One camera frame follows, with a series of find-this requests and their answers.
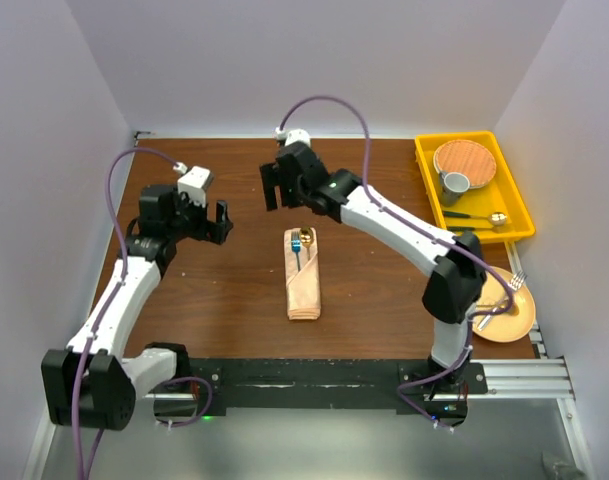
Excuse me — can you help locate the beige round plate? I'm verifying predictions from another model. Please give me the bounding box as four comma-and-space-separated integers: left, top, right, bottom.
473, 275, 536, 343

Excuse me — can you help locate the gold black spoon in tray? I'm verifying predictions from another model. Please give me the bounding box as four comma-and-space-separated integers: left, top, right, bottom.
442, 211, 508, 226

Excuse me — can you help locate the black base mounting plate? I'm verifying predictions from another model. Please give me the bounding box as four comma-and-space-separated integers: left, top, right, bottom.
132, 357, 489, 424

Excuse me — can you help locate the yellow plastic tray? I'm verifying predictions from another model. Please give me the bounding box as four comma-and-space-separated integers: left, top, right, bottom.
415, 131, 536, 243

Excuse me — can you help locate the aluminium rail frame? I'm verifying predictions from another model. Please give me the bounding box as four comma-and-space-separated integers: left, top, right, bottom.
21, 239, 596, 480

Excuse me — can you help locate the gold spoon on plate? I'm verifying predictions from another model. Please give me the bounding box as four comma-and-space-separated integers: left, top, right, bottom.
476, 298, 521, 317

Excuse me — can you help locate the black handled utensil in tray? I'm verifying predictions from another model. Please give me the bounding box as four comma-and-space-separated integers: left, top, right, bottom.
447, 226, 502, 234

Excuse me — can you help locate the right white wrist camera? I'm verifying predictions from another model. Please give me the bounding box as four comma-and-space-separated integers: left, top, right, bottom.
273, 127, 311, 147

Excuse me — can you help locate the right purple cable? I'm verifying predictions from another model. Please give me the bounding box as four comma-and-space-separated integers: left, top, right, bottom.
278, 95, 515, 435

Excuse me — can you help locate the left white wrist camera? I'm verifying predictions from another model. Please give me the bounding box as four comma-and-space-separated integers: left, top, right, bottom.
173, 162, 214, 207

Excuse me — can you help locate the woven orange round plate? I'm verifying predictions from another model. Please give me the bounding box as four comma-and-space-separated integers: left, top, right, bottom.
433, 139, 497, 189

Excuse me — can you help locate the grey white cup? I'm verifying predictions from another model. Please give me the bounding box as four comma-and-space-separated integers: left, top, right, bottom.
439, 172, 470, 207

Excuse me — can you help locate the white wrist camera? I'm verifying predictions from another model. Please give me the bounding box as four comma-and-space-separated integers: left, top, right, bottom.
173, 162, 214, 207
273, 127, 311, 147

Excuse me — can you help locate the purple cable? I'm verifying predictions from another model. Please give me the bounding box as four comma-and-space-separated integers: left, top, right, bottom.
72, 148, 215, 480
278, 95, 515, 435

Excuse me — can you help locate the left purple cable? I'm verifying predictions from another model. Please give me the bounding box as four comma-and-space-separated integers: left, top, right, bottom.
72, 148, 215, 480

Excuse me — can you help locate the peach satin napkin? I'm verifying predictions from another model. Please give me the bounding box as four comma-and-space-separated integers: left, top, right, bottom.
283, 227, 322, 321

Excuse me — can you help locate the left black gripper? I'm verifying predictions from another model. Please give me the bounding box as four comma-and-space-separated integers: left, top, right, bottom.
166, 185, 231, 245

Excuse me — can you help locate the blue handled utensil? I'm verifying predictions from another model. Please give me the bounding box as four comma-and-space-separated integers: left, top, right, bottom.
290, 229, 301, 271

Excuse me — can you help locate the silver fork on plate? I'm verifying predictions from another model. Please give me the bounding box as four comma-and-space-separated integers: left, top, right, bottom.
477, 270, 527, 331

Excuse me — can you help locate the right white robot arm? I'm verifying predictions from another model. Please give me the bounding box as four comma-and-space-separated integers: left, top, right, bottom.
259, 142, 487, 393

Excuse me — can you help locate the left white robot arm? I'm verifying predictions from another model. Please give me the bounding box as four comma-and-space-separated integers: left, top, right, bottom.
41, 185, 233, 431

